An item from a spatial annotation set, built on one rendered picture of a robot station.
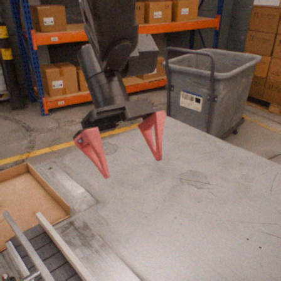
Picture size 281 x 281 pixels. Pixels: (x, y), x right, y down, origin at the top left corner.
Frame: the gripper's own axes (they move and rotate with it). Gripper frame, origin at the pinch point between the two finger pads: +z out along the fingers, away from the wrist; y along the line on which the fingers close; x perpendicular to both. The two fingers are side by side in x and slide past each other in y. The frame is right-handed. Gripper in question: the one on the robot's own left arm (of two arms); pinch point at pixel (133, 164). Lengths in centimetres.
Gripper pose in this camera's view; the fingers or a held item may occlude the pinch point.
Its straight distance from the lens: 46.4
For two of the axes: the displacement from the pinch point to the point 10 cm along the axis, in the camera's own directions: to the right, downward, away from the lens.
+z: 3.3, 9.4, -0.9
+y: 8.4, -2.5, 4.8
